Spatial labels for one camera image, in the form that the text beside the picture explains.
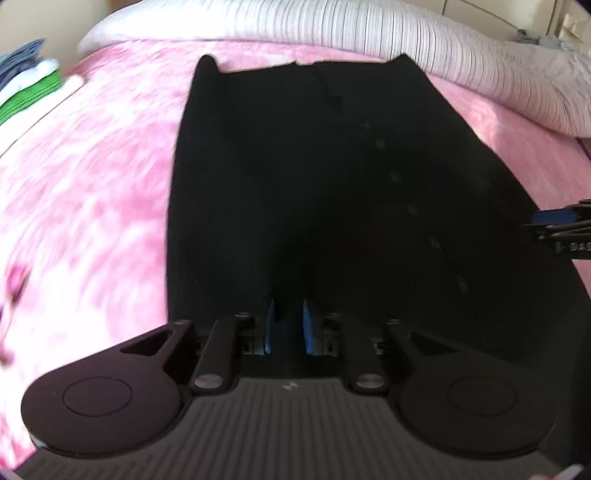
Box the white folded garment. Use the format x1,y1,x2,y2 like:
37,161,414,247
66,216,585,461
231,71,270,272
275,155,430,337
0,58,59,105

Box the blue-grey folded garment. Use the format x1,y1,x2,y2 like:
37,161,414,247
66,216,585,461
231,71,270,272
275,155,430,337
0,39,45,86

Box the black garment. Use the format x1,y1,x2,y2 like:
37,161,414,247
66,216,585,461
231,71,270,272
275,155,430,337
166,56,590,361

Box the pink rose fleece blanket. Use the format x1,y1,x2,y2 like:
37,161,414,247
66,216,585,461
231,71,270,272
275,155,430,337
0,38,591,467

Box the cream folded towel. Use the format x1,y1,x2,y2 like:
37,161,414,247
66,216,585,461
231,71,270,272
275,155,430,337
0,75,85,154

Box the green folded towel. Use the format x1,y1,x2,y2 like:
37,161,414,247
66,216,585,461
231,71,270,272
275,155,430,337
0,70,63,124

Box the cream wardrobe cabinet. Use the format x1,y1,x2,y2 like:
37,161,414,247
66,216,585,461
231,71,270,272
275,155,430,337
443,0,590,47

